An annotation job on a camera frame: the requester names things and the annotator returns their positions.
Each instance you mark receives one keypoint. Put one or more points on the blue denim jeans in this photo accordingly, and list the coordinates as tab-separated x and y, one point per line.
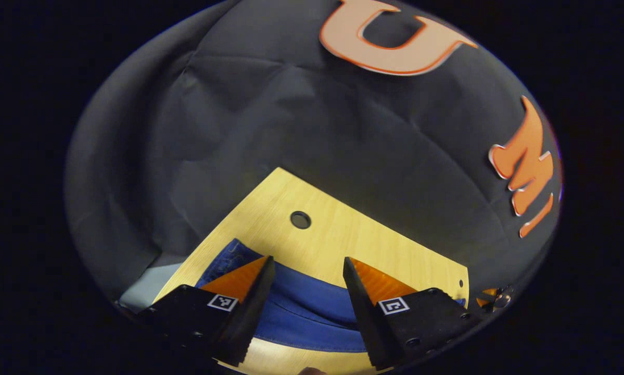
306	317

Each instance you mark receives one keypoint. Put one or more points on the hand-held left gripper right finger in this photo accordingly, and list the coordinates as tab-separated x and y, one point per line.
364	312

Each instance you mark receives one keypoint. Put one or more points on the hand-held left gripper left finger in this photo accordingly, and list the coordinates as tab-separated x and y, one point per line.
252	307

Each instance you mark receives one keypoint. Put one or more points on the black backdrop cloth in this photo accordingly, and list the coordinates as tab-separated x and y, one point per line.
291	120

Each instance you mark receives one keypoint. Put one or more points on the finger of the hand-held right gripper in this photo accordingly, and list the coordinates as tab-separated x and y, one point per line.
487	297

